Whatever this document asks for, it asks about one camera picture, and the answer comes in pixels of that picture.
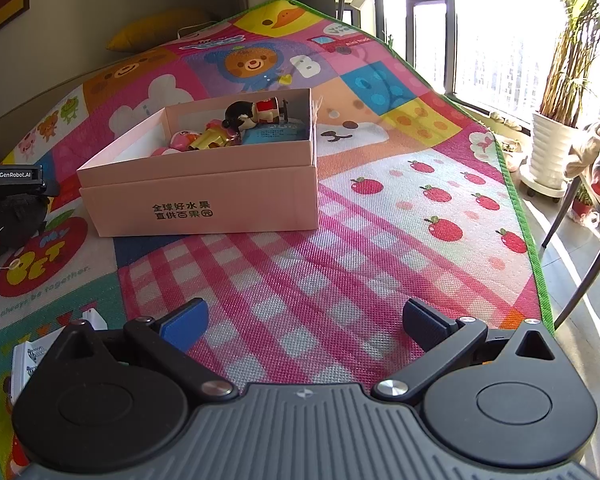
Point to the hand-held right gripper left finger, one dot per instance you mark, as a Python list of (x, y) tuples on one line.
[(185, 322)]

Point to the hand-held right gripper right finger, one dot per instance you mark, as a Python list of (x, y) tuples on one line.
[(425, 325)]

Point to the black plush toy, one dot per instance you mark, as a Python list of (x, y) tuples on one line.
[(17, 220)]

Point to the pink cardboard box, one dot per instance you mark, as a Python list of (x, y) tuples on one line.
[(205, 200)]

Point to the pink pig toy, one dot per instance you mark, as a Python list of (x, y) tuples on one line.
[(182, 141)]

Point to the yellow pink cake toy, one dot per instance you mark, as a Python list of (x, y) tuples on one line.
[(210, 140)]

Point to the doll figure red dress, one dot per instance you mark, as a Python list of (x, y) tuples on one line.
[(265, 110)]

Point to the colourful printed play mat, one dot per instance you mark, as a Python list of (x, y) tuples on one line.
[(380, 220)]

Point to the white printed packet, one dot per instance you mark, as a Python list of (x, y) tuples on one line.
[(25, 370)]

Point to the dark metal chair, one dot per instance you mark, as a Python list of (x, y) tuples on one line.
[(586, 278)]

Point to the round plant caddy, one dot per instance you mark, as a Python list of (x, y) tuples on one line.
[(527, 175)]

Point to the small red plant pot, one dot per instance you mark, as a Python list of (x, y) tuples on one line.
[(582, 207)]

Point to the yellow pillow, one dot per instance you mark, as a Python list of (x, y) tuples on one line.
[(155, 30)]

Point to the potted palm white pot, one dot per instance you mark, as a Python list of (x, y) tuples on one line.
[(555, 150)]

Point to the black window frame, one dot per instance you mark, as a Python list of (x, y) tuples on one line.
[(447, 50)]

